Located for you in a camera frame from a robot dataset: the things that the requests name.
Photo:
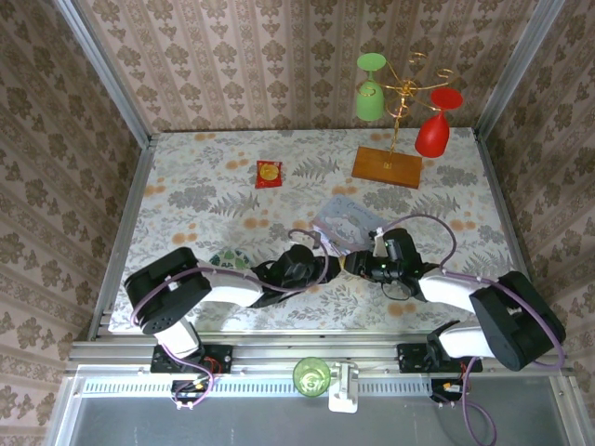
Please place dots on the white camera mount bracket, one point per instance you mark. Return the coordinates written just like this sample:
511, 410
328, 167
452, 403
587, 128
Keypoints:
344, 390

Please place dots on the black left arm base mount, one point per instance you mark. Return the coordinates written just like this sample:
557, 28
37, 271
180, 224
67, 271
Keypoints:
219, 358

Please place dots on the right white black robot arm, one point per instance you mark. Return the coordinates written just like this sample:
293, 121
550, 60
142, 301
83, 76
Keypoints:
511, 316

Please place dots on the red snack packet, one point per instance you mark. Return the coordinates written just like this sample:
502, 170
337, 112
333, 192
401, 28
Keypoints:
269, 174

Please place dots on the aluminium frame post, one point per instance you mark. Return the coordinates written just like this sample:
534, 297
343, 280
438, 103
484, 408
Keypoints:
104, 69
516, 69

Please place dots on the aluminium table side rail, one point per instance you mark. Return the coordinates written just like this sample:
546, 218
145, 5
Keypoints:
509, 223
132, 223

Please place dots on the red wine glass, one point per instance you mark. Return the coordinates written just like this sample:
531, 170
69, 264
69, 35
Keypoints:
432, 137

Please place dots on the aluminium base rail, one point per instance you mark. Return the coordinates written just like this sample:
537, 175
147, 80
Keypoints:
302, 348

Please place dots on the green wine glass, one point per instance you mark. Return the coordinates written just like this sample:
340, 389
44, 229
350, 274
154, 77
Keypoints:
369, 104

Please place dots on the green plastic cup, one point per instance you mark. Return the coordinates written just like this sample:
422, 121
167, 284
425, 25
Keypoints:
311, 376

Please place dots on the green patterned small dish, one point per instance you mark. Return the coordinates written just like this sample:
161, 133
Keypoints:
230, 258

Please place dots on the black connector box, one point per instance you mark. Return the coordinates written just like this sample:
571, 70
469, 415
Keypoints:
446, 389
188, 389

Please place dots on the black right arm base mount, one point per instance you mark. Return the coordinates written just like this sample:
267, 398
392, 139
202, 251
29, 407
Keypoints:
411, 358

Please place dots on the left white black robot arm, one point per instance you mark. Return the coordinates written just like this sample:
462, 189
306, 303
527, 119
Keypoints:
172, 279

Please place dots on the pastel cartoon tin box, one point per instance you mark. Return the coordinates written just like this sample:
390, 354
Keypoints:
353, 218

